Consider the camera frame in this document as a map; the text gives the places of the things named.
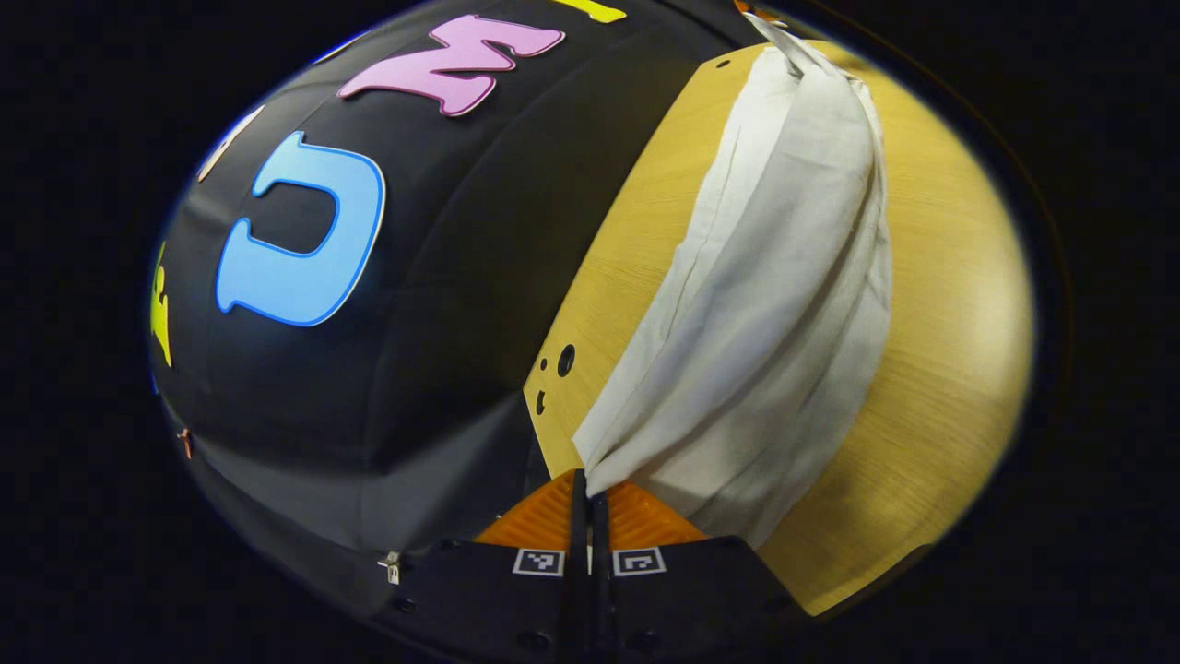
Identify black backdrop cloth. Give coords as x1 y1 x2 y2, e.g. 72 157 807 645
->
147 0 766 628

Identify white jeans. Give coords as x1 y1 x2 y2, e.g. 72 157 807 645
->
572 14 893 550

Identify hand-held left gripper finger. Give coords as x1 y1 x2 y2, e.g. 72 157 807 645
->
590 480 812 664
387 468 591 664

